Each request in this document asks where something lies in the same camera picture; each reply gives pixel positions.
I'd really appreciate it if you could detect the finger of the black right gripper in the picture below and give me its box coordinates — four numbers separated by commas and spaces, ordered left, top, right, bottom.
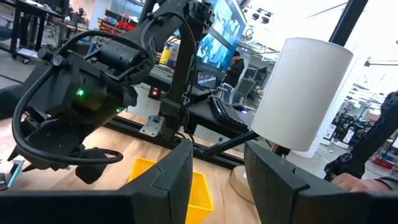
75, 149, 108, 184

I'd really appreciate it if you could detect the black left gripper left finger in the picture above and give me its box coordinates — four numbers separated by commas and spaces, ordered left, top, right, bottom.
0, 139, 194, 224

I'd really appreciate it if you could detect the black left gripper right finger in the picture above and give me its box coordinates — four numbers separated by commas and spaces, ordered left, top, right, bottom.
244, 141, 398, 224

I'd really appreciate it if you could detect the person's forearm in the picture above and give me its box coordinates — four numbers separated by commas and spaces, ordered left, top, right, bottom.
371, 176, 398, 191

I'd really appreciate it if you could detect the yellow plastic basket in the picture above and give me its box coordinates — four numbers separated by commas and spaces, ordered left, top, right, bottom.
128, 156, 215, 224

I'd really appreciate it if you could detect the person's hand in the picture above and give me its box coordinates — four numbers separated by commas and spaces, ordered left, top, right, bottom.
330, 172, 379, 194

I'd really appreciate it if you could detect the black device with red lights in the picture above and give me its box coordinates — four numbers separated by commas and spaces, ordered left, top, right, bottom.
148, 86, 162, 100

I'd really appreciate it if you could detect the wooden top workbench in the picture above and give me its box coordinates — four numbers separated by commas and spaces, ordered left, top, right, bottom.
49, 17, 90, 32

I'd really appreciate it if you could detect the shelf with parts bins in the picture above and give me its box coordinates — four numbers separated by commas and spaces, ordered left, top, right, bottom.
98, 9, 139, 34

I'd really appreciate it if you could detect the black office desk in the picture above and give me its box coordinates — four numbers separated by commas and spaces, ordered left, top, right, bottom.
9, 0, 68, 60

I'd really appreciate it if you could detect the yellow canister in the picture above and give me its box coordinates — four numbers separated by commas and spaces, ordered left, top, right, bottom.
159, 43, 174, 66

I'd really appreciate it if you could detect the black keyboard tray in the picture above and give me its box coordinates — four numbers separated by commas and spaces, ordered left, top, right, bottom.
186, 99, 249, 139

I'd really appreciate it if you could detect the white shade wooden base lamp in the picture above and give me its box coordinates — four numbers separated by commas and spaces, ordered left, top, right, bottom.
229, 37, 354, 205

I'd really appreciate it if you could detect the black keyboard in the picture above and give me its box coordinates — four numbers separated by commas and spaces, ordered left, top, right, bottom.
208, 95, 249, 133

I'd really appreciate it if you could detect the grey office chair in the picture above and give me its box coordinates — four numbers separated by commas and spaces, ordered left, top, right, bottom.
231, 77, 256, 105

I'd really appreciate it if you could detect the small lit screen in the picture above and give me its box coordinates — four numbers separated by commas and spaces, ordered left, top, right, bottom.
197, 70, 219, 90

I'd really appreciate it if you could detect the person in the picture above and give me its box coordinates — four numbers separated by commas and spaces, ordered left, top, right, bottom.
223, 50, 246, 89

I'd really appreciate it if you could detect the large blue screen monitor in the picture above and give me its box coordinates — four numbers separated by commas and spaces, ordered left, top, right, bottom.
196, 0, 248, 74

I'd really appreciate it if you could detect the black aluminium table frame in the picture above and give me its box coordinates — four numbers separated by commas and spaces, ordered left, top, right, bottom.
102, 115, 248, 170

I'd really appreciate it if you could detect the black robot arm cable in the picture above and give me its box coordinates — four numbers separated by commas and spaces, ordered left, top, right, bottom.
11, 29, 147, 166

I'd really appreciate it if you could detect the silver mounting bracket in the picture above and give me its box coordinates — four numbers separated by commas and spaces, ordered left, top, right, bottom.
139, 115, 165, 138

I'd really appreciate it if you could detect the black diagonal frame strut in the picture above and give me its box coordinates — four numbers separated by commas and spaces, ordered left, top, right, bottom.
194, 130, 261, 158

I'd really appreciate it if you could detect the black overhead frame post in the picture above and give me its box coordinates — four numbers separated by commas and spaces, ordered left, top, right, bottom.
328, 0, 370, 47

